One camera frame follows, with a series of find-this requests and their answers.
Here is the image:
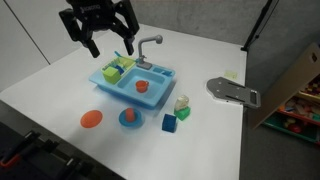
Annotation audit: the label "dark green building block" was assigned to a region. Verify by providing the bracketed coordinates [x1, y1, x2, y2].
[173, 105, 192, 122]

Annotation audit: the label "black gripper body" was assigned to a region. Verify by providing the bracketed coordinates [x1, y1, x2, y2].
[66, 0, 118, 40]

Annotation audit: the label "cardboard toy shelf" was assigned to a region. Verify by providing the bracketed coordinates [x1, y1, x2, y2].
[251, 42, 320, 145]

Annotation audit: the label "green storage bin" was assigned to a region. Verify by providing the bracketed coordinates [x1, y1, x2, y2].
[263, 114, 319, 144]

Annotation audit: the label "yellow sticky note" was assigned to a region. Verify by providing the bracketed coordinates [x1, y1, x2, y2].
[223, 70, 238, 80]

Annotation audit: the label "blue toy saucer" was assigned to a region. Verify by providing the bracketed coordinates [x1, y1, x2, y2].
[118, 108, 145, 128]

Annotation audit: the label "light blue toy sink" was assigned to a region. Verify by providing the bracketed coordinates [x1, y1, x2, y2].
[88, 56, 177, 110]

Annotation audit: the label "white toy bottle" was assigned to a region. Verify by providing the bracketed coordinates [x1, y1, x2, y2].
[175, 94, 190, 111]

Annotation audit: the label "grey metal mounting plate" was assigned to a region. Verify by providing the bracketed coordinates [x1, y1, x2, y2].
[205, 76, 262, 110]

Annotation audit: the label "blue toy spoon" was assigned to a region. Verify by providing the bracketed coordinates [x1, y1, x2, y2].
[114, 50, 136, 63]

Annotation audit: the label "grey toy faucet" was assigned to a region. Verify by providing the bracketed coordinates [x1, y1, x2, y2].
[135, 34, 164, 70]

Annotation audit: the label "blue toy plates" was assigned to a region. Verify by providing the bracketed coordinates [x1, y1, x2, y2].
[114, 64, 126, 75]

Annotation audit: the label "orange toy plate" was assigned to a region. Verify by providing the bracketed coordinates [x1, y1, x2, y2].
[80, 109, 104, 129]

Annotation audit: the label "yellow-green dish rack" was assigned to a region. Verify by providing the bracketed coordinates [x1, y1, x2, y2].
[100, 55, 137, 84]

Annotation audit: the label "black clamp rig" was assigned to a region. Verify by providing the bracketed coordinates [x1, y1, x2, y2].
[0, 121, 114, 180]

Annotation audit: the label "blue building block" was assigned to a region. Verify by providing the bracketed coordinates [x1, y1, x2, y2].
[161, 113, 178, 134]

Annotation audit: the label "black stand pole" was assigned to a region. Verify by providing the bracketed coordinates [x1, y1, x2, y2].
[240, 0, 279, 52]

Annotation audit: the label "orange toy cup with handle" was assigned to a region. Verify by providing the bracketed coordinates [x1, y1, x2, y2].
[135, 79, 150, 94]

